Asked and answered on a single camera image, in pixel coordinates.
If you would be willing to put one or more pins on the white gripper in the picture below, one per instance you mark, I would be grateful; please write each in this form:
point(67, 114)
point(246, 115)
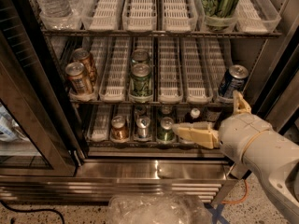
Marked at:
point(239, 133)

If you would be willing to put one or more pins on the blue pepsi can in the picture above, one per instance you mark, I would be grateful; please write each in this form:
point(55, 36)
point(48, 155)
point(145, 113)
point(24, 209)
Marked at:
point(234, 78)

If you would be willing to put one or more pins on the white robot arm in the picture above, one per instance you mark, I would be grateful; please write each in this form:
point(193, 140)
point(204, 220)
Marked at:
point(280, 180)

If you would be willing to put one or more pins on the empty clear tray middle shelf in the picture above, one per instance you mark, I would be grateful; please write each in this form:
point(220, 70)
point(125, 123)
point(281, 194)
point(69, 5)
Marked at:
point(113, 84)
point(197, 85)
point(170, 89)

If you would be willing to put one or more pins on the empty clear tray shelf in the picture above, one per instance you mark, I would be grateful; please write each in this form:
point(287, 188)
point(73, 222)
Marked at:
point(139, 15)
point(179, 16)
point(170, 89)
point(101, 15)
point(197, 85)
point(113, 84)

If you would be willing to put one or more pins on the green can bottom shelf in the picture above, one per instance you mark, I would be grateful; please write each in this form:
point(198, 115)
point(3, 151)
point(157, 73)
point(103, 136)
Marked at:
point(165, 132)

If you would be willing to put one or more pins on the clear tray under pepsi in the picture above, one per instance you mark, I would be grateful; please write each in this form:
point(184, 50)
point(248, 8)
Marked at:
point(218, 60)

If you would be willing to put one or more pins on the silver can bottom shelf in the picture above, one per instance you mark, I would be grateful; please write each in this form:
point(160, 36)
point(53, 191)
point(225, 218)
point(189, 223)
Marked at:
point(143, 124)

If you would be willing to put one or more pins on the front green soda can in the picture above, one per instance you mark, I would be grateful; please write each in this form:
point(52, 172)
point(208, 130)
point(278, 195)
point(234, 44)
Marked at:
point(141, 80)

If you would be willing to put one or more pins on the green soda can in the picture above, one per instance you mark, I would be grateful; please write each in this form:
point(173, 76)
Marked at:
point(140, 56)
point(141, 80)

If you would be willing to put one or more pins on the copper can bottom shelf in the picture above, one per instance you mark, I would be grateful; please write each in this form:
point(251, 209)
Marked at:
point(119, 128)

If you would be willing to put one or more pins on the rear green soda can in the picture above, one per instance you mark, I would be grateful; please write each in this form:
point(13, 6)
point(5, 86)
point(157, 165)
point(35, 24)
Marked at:
point(140, 56)

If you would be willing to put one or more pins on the empty clear tray top shelf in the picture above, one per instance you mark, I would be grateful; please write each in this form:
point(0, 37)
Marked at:
point(139, 15)
point(101, 15)
point(179, 16)

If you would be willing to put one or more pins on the stainless steel fridge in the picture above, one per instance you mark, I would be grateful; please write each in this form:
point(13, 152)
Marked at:
point(108, 171)

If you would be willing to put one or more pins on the front gold soda can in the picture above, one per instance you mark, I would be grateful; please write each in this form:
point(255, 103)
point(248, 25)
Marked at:
point(77, 74)

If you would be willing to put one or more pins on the gold soda can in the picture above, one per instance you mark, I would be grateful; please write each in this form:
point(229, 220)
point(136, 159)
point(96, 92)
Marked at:
point(77, 74)
point(83, 56)

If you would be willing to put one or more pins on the rear gold soda can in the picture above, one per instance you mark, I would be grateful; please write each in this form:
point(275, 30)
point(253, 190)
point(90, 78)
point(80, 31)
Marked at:
point(83, 56)

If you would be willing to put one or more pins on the glass fridge door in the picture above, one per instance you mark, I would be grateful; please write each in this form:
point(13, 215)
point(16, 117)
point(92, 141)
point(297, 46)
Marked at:
point(32, 91)

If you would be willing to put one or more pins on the dark labelled bottle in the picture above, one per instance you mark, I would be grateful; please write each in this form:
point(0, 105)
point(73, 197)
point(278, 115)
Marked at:
point(212, 113)

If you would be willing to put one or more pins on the white capped dark bottle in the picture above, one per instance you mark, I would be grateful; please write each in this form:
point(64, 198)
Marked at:
point(194, 115)

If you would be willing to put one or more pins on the blue tape cross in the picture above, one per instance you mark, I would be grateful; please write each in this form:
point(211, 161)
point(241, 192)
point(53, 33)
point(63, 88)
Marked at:
point(216, 212)

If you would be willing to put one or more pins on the empty clear tray top right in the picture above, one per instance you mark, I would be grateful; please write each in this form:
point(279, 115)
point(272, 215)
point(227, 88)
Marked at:
point(257, 17)

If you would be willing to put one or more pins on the clear tray under green cans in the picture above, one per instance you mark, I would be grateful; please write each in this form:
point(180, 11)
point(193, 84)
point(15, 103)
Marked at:
point(146, 44)

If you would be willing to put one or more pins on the clear plastic bag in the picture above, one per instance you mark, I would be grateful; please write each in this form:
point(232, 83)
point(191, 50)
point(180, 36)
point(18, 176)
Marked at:
point(157, 209)

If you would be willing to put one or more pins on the clear tray under gold cans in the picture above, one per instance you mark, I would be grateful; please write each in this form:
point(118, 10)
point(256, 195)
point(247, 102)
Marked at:
point(98, 47)

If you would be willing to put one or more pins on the clear water bottle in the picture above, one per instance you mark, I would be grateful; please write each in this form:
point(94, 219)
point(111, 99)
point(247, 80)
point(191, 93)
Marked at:
point(55, 8)

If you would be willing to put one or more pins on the bottom wire shelf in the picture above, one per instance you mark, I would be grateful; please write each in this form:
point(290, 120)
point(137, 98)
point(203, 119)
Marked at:
point(108, 143)

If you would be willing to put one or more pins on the wire shelf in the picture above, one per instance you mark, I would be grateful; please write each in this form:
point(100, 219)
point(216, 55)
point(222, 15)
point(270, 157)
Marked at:
point(100, 102)
point(108, 143)
point(119, 33)

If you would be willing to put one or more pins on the middle wire shelf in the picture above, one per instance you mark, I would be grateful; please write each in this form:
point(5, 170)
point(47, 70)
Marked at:
point(100, 102)

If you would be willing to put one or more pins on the top wire shelf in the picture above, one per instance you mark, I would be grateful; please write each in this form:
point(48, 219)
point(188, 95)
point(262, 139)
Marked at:
point(119, 33)

